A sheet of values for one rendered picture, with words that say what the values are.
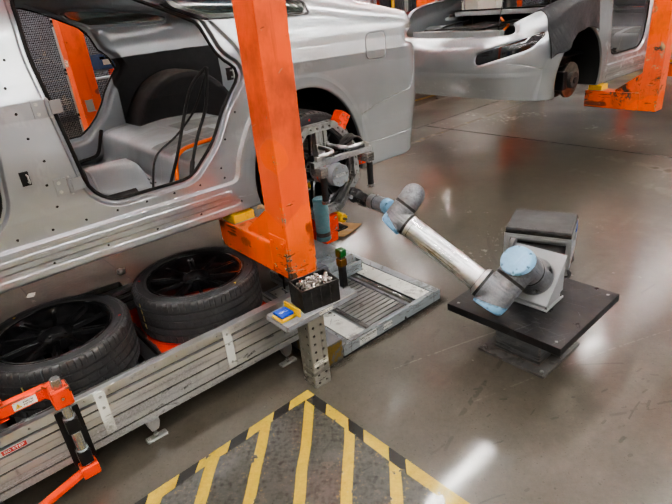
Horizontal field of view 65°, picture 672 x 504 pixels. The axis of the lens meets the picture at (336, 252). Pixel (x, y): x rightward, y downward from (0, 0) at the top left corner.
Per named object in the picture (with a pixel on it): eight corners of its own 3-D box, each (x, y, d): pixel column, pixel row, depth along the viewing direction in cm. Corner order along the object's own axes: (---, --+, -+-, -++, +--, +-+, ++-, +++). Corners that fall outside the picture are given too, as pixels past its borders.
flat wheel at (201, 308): (203, 272, 334) (196, 238, 324) (287, 293, 300) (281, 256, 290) (115, 326, 285) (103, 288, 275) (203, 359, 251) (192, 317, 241)
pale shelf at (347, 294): (336, 285, 273) (335, 280, 272) (358, 296, 261) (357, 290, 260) (266, 319, 249) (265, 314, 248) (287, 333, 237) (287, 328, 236)
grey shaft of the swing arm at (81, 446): (100, 462, 228) (63, 369, 206) (104, 470, 224) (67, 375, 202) (78, 474, 223) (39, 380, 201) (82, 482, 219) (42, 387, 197)
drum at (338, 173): (327, 177, 320) (325, 154, 313) (351, 184, 304) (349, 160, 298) (309, 183, 312) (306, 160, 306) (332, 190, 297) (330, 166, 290)
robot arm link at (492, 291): (523, 291, 240) (395, 194, 258) (499, 321, 242) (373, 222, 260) (521, 290, 255) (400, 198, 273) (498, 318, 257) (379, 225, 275)
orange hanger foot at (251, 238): (247, 235, 317) (237, 180, 302) (300, 260, 280) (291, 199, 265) (223, 244, 308) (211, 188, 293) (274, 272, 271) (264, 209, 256)
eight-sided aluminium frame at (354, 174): (355, 199, 339) (348, 113, 316) (362, 201, 335) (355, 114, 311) (286, 226, 309) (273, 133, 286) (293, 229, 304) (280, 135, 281)
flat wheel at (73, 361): (55, 437, 212) (35, 391, 202) (-41, 398, 241) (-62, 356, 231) (169, 345, 264) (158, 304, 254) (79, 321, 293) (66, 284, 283)
